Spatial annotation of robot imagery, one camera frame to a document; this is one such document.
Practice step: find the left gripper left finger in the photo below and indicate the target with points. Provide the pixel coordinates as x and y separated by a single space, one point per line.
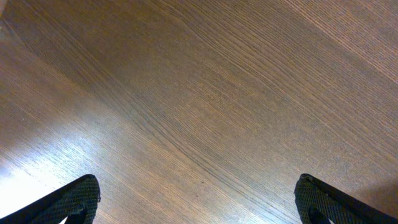
74 203

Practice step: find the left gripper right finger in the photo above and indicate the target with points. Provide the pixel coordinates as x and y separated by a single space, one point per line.
319 202

